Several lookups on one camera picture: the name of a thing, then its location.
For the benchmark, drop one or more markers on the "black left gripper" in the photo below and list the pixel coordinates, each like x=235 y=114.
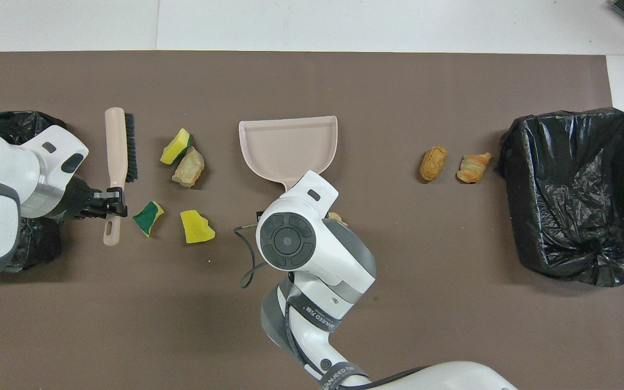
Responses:
x=76 y=200

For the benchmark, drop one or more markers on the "small green yellow sponge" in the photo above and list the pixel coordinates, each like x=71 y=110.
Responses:
x=148 y=216

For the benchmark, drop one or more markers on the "beige brush black bristles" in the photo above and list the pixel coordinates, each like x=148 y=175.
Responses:
x=115 y=141

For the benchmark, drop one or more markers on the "pale striped pastry chunk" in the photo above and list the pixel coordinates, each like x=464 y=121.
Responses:
x=188 y=168

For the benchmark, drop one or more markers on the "yellow sponge green backing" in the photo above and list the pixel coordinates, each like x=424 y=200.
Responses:
x=175 y=147

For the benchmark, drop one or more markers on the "plain yellow sponge piece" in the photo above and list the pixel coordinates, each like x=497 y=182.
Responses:
x=197 y=227

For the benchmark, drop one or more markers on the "beige plastic dustpan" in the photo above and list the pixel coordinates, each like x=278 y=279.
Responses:
x=290 y=146

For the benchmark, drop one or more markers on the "pale bread lump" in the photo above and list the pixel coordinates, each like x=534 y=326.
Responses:
x=338 y=219

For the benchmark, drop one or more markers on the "brown bread roll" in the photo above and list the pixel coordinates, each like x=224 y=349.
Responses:
x=433 y=163

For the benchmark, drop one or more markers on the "striped orange croissant piece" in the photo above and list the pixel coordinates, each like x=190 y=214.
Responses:
x=473 y=168

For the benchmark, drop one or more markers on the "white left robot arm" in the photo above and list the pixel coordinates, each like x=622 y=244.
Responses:
x=3 y=179

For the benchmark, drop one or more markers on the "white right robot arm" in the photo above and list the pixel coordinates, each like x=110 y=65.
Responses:
x=312 y=260

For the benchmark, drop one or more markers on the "crumpled black bag-lined bin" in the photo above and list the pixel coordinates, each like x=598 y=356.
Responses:
x=14 y=122

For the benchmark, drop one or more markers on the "open black bag-lined bin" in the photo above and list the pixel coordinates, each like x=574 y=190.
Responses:
x=577 y=200

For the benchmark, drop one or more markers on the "brown table mat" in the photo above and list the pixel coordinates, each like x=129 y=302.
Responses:
x=398 y=81

